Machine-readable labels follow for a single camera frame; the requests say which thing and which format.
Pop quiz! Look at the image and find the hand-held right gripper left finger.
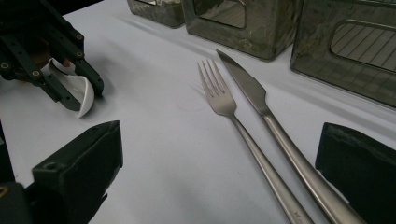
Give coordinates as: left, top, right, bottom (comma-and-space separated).
31, 120, 124, 224

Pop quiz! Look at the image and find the steel table knife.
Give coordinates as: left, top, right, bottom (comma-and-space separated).
215, 49, 369, 224

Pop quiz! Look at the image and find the white ceramic spoon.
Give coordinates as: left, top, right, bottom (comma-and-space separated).
41, 57, 95, 119

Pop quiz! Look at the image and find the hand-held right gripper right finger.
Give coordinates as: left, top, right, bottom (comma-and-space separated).
315, 121, 396, 224

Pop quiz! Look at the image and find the steel fork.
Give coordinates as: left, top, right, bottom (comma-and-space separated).
196, 59, 316, 224

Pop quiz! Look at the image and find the smoky transparent plastic bin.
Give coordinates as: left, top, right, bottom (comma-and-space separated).
126, 0, 186, 29
180, 0, 304, 61
289, 0, 396, 110

